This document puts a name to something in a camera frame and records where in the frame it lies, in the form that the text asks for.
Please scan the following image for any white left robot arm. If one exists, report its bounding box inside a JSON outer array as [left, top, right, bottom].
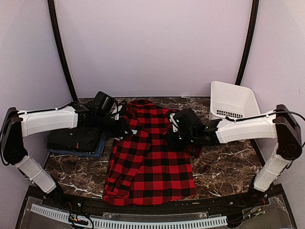
[[0, 102, 131, 208]]

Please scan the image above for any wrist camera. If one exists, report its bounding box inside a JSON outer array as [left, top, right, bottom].
[[168, 108, 203, 132], [91, 91, 127, 120]]

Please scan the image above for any white slotted cable duct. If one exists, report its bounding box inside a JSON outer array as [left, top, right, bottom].
[[30, 204, 227, 229]]

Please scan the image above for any black corner frame post left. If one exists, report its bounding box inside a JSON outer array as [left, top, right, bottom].
[[47, 0, 78, 101]]

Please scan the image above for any black corner frame post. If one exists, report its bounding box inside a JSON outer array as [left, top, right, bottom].
[[47, 0, 78, 101], [235, 0, 259, 86]]

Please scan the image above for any white plastic basket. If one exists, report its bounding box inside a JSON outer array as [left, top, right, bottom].
[[209, 81, 260, 120]]

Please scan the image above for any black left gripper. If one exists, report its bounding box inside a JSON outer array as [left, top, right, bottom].
[[94, 112, 133, 138]]

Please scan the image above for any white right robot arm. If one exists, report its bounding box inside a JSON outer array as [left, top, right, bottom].
[[167, 104, 304, 207]]

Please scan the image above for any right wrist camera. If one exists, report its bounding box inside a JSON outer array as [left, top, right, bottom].
[[168, 108, 203, 132]]

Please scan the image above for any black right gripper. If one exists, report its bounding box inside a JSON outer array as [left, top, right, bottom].
[[165, 128, 197, 147]]

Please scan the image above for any black corner frame post right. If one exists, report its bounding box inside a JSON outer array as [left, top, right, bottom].
[[235, 0, 259, 86]]

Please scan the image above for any blue checked folded shirt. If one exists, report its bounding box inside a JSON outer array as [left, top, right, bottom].
[[48, 133, 106, 158]]

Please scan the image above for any red black plaid shirt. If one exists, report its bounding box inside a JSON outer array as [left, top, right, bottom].
[[102, 99, 196, 205]]

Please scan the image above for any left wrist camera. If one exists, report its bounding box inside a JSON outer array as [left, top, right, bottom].
[[91, 91, 127, 120]]

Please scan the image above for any black front rail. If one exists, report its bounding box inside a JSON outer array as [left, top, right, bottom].
[[39, 189, 266, 215]]

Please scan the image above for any black pinstripe folded shirt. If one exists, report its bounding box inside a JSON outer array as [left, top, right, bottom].
[[47, 127, 102, 153]]

